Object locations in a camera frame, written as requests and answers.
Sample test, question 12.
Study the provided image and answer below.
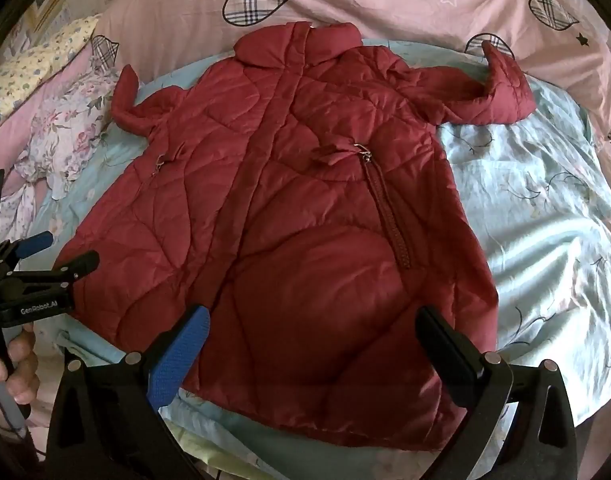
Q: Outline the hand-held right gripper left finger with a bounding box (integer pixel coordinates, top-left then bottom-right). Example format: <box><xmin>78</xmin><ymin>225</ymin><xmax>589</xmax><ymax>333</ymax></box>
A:
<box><xmin>46</xmin><ymin>304</ymin><xmax>211</xmax><ymax>480</ymax></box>

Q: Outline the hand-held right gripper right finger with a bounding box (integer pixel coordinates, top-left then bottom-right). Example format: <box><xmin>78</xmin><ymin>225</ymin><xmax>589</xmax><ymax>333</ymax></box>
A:
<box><xmin>414</xmin><ymin>306</ymin><xmax>579</xmax><ymax>480</ymax></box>

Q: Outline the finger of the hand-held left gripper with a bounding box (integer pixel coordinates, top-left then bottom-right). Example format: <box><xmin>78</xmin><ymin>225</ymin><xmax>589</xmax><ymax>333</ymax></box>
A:
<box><xmin>0</xmin><ymin>231</ymin><xmax>54</xmax><ymax>267</ymax></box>
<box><xmin>0</xmin><ymin>251</ymin><xmax>100</xmax><ymax>302</ymax></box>

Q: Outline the red quilted puffer jacket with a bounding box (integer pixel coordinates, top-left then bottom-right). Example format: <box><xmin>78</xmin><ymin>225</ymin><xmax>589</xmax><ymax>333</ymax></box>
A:
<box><xmin>53</xmin><ymin>21</ymin><xmax>537</xmax><ymax>452</ymax></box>

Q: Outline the person's left hand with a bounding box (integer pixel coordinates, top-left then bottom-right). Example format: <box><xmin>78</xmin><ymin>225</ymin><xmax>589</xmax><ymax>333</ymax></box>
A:
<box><xmin>0</xmin><ymin>322</ymin><xmax>40</xmax><ymax>426</ymax></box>

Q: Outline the white floral cloth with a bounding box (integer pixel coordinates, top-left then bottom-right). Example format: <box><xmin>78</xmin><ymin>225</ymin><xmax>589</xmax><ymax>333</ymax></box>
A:
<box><xmin>0</xmin><ymin>57</ymin><xmax>121</xmax><ymax>251</ymax></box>

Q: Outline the light blue floral bed sheet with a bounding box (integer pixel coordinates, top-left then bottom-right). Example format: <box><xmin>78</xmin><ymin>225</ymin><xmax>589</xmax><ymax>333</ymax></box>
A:
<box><xmin>33</xmin><ymin>40</ymin><xmax>611</xmax><ymax>480</ymax></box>

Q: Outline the yellow floral pillow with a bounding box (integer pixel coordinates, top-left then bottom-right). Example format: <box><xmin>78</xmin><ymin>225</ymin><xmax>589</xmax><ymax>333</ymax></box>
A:
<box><xmin>0</xmin><ymin>15</ymin><xmax>100</xmax><ymax>136</ymax></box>

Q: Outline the pink quilt with plaid hearts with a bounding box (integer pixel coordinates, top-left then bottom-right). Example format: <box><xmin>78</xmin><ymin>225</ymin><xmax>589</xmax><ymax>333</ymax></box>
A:
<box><xmin>0</xmin><ymin>0</ymin><xmax>611</xmax><ymax>241</ymax></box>

